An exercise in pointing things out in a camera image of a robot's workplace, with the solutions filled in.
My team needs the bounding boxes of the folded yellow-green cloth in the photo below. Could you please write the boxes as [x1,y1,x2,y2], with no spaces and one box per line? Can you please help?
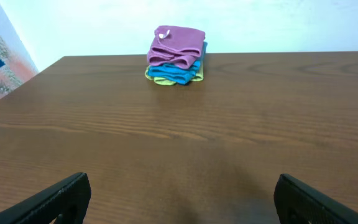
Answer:
[144,60,204,86]

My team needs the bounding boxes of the folded blue cloth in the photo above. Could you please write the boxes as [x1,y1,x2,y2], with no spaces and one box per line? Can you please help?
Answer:
[147,42,208,85]

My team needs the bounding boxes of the folded purple cloth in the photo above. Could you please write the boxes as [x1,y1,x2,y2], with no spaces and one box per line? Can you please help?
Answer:
[147,26,205,69]

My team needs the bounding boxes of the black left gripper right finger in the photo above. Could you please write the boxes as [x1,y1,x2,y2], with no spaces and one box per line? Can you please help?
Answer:
[273,174,358,224]

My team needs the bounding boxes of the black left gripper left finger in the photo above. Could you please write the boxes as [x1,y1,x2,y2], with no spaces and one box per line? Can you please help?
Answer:
[0,172,91,224]

